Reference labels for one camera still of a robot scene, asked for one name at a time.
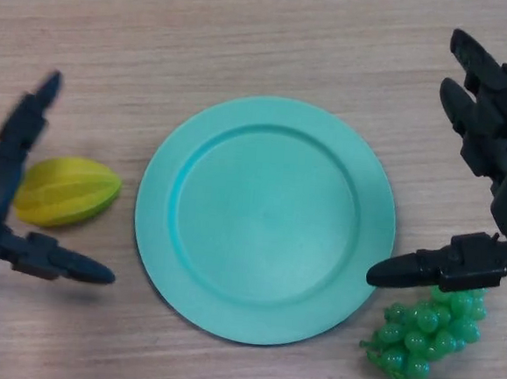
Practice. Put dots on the yellow starfruit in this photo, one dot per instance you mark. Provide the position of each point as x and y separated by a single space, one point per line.
69 192

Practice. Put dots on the green round plate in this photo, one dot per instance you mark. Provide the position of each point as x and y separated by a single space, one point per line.
268 226

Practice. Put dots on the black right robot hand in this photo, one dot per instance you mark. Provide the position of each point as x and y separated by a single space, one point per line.
499 134

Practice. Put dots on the green grape bunch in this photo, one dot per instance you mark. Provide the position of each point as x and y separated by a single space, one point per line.
430 339

